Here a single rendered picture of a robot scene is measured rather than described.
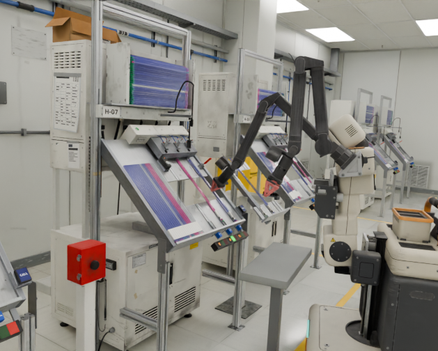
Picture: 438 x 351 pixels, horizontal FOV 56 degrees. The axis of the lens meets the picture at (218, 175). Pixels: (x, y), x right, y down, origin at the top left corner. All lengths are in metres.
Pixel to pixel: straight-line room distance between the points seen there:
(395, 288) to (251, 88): 2.07
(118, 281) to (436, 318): 1.55
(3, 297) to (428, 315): 1.69
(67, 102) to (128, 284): 1.06
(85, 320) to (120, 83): 1.21
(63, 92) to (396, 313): 2.04
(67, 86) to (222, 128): 1.48
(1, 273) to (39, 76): 2.47
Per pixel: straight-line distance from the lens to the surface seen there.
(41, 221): 3.93
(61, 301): 2.80
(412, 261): 2.01
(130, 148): 2.39
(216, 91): 3.56
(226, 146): 3.49
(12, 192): 3.73
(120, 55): 2.36
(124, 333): 2.44
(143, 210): 2.11
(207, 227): 2.30
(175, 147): 2.55
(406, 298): 2.06
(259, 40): 5.65
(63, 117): 2.53
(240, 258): 2.66
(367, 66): 9.99
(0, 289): 1.55
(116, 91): 2.36
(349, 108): 6.77
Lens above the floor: 1.33
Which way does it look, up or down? 8 degrees down
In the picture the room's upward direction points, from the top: 3 degrees clockwise
